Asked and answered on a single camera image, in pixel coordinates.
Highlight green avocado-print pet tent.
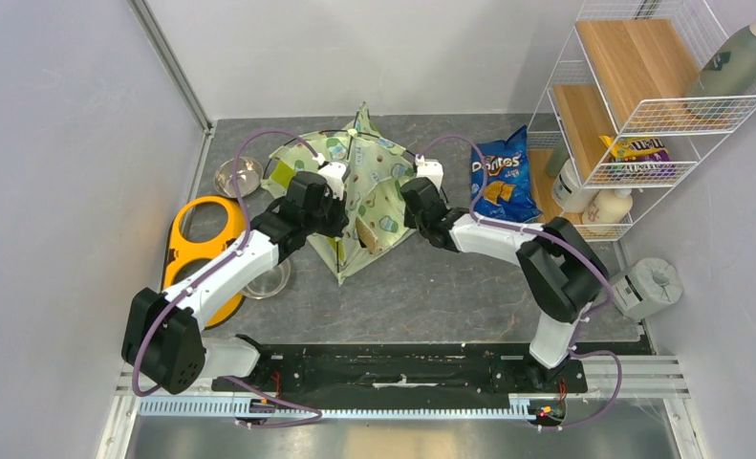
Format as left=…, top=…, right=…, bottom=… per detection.
left=260, top=102, right=418, bottom=286

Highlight steel pet bowl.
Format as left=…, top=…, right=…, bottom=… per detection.
left=241, top=259, right=292, bottom=299
left=214, top=157, right=264, bottom=199

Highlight green avocado-print tent mat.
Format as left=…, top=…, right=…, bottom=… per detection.
left=356, top=217, right=383, bottom=254

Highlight long black tent pole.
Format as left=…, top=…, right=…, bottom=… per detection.
left=336, top=110, right=360, bottom=271

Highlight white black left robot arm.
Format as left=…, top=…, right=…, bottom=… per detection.
left=121, top=162, right=350, bottom=397

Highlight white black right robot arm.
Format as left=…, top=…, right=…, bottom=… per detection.
left=400, top=178, right=608, bottom=391

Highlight blue Doritos chip bag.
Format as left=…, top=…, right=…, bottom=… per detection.
left=470, top=125, right=542, bottom=223

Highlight orange double bowl holder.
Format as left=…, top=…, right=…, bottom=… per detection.
left=161, top=194, right=248, bottom=331

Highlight white jar under shelf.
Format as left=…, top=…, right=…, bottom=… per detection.
left=551, top=159, right=598, bottom=213

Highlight beige lotion bottle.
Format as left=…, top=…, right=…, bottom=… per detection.
left=581, top=188, right=633, bottom=235

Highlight yellow M&M's candy bag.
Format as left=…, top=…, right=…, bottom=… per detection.
left=598, top=136, right=670, bottom=163

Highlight green bottle with beige cap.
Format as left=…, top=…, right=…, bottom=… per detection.
left=685, top=20, right=756, bottom=98

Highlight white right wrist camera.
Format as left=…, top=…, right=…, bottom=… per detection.
left=415, top=155, right=444, bottom=191

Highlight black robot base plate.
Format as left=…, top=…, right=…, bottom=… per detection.
left=244, top=343, right=588, bottom=410

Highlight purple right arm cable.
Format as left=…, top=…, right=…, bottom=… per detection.
left=415, top=134, right=623, bottom=432

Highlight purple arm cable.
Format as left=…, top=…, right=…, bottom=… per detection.
left=130, top=128, right=325, bottom=430
left=415, top=134, right=623, bottom=432

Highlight white wire shelf rack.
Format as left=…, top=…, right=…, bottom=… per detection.
left=529, top=1, right=756, bottom=241

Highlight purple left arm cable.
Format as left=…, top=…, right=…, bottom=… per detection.
left=130, top=128, right=325, bottom=430

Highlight aluminium rail with cable comb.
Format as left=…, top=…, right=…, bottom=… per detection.
left=124, top=356, right=690, bottom=422

